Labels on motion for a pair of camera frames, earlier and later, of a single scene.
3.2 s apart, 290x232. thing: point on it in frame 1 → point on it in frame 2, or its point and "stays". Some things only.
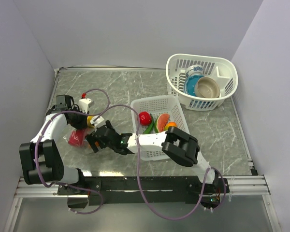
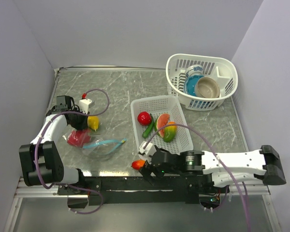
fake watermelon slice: x=161 y=120 stays
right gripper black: x=93 y=139 → x=146 y=170
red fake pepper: x=145 y=118 stays
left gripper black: x=83 y=124 stays
